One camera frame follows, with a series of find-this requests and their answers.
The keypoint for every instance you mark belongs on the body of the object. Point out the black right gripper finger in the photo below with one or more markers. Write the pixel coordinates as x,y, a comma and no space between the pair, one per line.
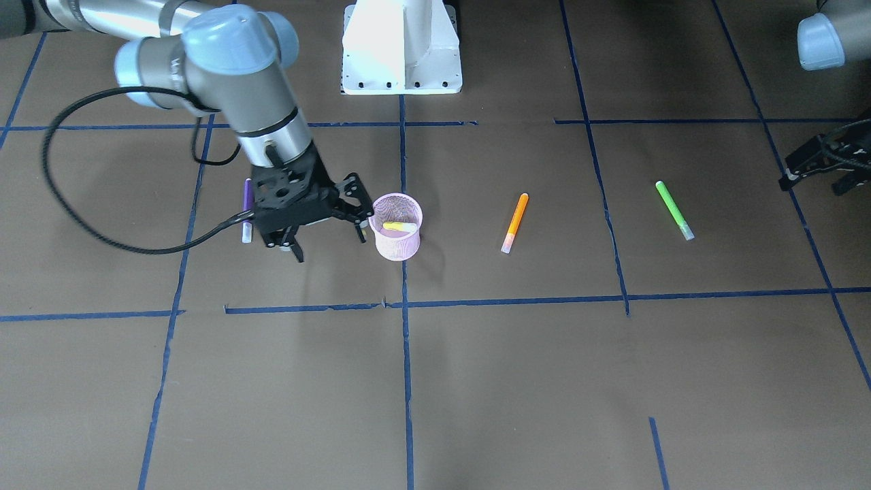
353,204

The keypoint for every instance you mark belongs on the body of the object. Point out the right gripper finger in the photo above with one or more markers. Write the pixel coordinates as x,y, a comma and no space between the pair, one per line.
286,240

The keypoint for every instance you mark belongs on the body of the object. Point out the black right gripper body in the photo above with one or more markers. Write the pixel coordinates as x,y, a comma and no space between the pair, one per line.
321,181

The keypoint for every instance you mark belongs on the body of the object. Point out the yellow highlighter pen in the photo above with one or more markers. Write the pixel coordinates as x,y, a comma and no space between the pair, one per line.
399,226

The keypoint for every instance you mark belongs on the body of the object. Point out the green highlighter pen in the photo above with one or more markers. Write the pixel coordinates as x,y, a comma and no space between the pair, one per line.
674,210

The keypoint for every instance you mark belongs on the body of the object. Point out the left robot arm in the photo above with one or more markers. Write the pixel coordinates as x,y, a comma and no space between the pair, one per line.
836,35

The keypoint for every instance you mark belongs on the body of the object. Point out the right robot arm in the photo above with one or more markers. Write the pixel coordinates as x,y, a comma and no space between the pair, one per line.
208,59

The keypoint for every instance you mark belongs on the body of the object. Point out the purple highlighter pen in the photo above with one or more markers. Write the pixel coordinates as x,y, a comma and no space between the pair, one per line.
247,225

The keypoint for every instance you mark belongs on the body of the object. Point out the orange highlighter pen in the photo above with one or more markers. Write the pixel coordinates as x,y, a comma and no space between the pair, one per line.
515,223

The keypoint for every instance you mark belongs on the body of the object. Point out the white pillar with base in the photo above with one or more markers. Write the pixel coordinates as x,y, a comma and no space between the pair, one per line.
401,47

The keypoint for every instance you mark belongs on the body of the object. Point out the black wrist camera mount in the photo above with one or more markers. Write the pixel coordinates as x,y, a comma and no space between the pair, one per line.
845,149

